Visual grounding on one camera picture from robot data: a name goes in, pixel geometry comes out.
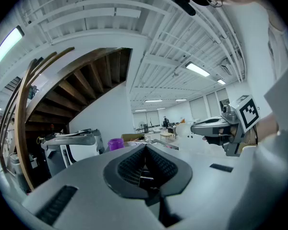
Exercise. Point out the grey plastic crate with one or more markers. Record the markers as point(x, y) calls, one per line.
point(17, 166)

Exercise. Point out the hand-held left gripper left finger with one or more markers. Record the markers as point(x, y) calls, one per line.
point(91, 200)

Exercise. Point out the white standing fan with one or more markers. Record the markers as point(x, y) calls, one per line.
point(140, 124)

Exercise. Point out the person's right hand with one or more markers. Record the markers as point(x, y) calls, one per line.
point(234, 132)

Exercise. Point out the person's right forearm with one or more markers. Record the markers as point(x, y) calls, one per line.
point(266, 128)

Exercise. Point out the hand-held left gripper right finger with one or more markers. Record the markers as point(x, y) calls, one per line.
point(206, 190)

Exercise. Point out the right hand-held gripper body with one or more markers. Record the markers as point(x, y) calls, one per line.
point(248, 114)

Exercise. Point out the black head-mounted camera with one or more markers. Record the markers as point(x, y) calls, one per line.
point(183, 2)

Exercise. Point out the ceiling air conditioner unit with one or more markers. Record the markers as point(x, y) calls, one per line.
point(226, 66)

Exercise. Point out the purple plastic bucket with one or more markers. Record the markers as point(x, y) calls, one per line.
point(115, 144)

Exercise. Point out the small wooden table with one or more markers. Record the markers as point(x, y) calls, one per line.
point(166, 135)

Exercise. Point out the grey and white machine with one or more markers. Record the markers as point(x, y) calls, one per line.
point(81, 147)

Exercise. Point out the curved wooden handrail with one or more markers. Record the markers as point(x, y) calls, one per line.
point(20, 128)

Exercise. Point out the white plastic scoop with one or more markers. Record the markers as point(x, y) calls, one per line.
point(183, 129)

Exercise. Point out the brown cardboard box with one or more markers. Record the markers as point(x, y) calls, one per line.
point(132, 136)

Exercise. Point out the dark wooden staircase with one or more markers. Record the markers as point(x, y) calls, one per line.
point(86, 80)

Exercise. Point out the long ceiling lamp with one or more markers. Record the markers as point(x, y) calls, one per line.
point(181, 100)
point(153, 101)
point(221, 81)
point(7, 45)
point(197, 69)

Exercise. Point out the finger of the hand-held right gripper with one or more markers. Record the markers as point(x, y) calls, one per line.
point(212, 120)
point(206, 129)

